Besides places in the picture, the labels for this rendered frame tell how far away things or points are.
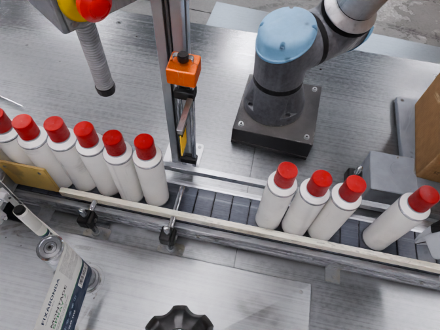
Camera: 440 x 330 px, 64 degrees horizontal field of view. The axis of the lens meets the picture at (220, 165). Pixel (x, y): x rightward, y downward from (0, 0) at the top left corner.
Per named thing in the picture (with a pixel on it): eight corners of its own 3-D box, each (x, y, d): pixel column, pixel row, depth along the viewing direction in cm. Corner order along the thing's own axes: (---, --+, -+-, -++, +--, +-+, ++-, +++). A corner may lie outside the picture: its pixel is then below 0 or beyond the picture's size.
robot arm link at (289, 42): (242, 67, 81) (245, 14, 70) (289, 47, 85) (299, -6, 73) (272, 100, 76) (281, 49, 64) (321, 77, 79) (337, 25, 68)
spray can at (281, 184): (253, 228, 72) (270, 180, 54) (256, 206, 74) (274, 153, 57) (278, 234, 71) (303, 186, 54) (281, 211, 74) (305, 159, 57)
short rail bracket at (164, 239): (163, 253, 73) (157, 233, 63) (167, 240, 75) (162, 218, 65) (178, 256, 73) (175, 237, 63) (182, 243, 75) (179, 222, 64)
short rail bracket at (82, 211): (88, 238, 74) (69, 215, 64) (99, 211, 78) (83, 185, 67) (102, 240, 74) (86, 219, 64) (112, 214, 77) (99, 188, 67)
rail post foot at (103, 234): (82, 235, 74) (80, 233, 74) (88, 224, 76) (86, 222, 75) (107, 241, 74) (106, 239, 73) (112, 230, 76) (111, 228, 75)
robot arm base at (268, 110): (234, 115, 86) (236, 86, 78) (255, 75, 94) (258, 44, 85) (294, 133, 83) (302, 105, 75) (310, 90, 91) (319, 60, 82)
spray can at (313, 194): (279, 236, 71) (304, 188, 54) (282, 212, 74) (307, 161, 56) (305, 241, 71) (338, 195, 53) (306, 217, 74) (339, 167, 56)
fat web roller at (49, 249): (70, 289, 64) (26, 259, 48) (80, 264, 66) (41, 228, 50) (93, 294, 64) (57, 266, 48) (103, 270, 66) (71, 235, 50)
